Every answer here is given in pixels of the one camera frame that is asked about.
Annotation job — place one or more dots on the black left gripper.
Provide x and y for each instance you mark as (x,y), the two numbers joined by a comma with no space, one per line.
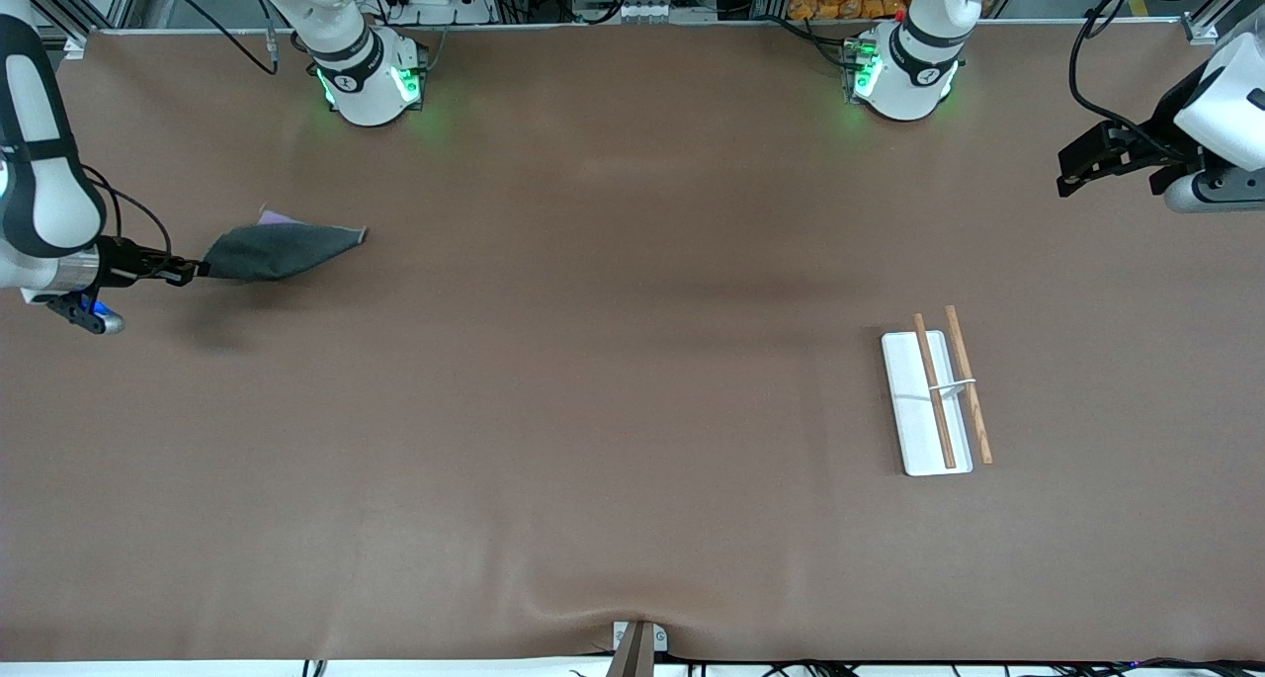
(1158,141)

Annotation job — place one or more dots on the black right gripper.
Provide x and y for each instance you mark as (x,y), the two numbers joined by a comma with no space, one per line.
(126,261)

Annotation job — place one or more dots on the grey and purple towel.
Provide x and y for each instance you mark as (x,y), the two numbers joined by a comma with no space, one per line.
(277,252)

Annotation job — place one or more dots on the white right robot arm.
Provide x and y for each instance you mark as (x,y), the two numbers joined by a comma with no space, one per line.
(40,173)

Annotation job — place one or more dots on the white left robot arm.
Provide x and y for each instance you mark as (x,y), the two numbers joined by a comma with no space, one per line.
(904,79)

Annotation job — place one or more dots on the wooden rack rod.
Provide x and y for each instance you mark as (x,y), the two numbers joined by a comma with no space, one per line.
(969,385)
(936,395)

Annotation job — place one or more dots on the white towel rack base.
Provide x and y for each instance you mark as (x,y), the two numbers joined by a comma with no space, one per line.
(914,420)

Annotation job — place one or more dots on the white terminal block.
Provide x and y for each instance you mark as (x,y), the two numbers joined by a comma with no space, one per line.
(642,11)

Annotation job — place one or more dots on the aluminium frame profile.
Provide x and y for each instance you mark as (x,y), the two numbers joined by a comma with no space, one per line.
(1211,20)
(89,0)

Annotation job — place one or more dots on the small metal table bracket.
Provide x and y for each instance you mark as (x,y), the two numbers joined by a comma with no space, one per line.
(619,637)

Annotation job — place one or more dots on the brown camera stand pole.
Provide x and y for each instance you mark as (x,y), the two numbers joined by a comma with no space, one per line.
(632,657)

